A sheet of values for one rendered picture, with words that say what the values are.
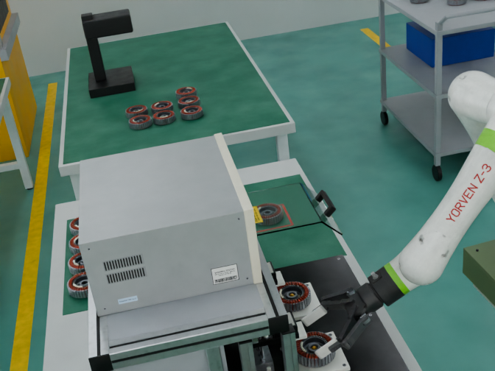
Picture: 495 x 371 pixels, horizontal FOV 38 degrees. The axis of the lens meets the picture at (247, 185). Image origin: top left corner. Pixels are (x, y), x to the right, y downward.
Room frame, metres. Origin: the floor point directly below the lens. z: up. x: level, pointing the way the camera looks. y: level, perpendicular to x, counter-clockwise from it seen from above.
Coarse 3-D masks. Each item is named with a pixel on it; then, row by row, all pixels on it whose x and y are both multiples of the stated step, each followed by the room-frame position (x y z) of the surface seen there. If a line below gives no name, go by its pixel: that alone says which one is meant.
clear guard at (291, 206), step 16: (256, 192) 1.92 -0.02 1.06; (272, 192) 1.91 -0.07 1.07; (288, 192) 1.89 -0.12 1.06; (304, 192) 1.88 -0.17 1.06; (272, 208) 1.81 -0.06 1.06; (288, 208) 1.80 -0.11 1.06; (304, 208) 1.79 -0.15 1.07; (320, 208) 1.82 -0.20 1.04; (256, 224) 1.74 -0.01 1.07; (272, 224) 1.73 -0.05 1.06; (288, 224) 1.72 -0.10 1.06; (304, 224) 1.70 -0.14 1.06; (336, 224) 1.77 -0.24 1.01
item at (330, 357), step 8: (312, 336) 1.53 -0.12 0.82; (320, 336) 1.52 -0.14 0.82; (328, 336) 1.51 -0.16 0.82; (296, 344) 1.50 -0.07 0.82; (304, 344) 1.51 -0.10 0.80; (312, 344) 1.50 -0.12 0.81; (320, 344) 1.51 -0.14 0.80; (304, 352) 1.47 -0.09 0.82; (312, 352) 1.48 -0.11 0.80; (304, 360) 1.45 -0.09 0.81; (312, 360) 1.44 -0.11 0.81; (320, 360) 1.44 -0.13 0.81; (328, 360) 1.45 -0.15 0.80
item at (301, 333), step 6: (288, 312) 1.51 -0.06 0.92; (288, 318) 1.49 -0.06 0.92; (294, 318) 1.49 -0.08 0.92; (294, 324) 1.46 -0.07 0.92; (300, 324) 1.51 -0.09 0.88; (300, 330) 1.48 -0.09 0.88; (270, 336) 1.45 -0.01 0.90; (276, 336) 1.45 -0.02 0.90; (300, 336) 1.46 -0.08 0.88; (306, 336) 1.46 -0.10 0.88; (264, 342) 1.44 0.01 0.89; (270, 342) 1.44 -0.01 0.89; (276, 342) 1.44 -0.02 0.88; (258, 348) 1.49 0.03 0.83
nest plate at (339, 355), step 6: (306, 348) 1.52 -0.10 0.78; (336, 354) 1.48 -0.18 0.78; (342, 354) 1.48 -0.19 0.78; (336, 360) 1.46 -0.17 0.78; (342, 360) 1.46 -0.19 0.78; (300, 366) 1.46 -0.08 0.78; (318, 366) 1.45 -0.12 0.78; (324, 366) 1.44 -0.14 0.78; (330, 366) 1.44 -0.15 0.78; (336, 366) 1.44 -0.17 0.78; (342, 366) 1.43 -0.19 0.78; (348, 366) 1.43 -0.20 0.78
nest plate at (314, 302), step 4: (308, 284) 1.81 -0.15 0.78; (312, 288) 1.78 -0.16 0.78; (312, 292) 1.76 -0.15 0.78; (312, 296) 1.74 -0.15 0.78; (316, 296) 1.74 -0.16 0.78; (312, 300) 1.72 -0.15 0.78; (316, 300) 1.72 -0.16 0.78; (312, 304) 1.71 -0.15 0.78; (316, 304) 1.70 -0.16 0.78; (304, 308) 1.69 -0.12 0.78; (308, 308) 1.69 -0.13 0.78; (312, 308) 1.69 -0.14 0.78; (292, 312) 1.68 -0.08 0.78; (296, 312) 1.68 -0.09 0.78; (300, 312) 1.68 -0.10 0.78; (304, 312) 1.67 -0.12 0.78; (308, 312) 1.67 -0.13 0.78; (296, 316) 1.66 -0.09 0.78; (300, 316) 1.66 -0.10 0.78; (304, 316) 1.66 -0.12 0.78
